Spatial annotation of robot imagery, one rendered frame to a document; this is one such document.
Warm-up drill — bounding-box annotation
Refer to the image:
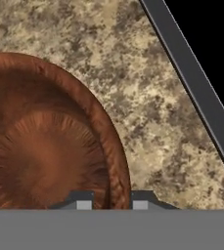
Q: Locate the brown wooden bowl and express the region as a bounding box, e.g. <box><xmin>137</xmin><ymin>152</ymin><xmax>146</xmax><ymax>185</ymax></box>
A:
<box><xmin>0</xmin><ymin>52</ymin><xmax>132</xmax><ymax>211</ymax></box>

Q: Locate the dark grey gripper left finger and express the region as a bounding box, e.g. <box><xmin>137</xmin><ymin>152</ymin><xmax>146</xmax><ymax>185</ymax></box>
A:
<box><xmin>50</xmin><ymin>190</ymin><xmax>96</xmax><ymax>211</ymax></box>

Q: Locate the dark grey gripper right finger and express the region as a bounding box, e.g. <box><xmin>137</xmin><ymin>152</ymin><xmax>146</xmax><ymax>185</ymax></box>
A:
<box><xmin>130</xmin><ymin>189</ymin><xmax>180</xmax><ymax>211</ymax></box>

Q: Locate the dark grey counter edge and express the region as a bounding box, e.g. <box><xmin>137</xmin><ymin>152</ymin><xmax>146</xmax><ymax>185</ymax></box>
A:
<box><xmin>138</xmin><ymin>0</ymin><xmax>224</xmax><ymax>188</ymax></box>

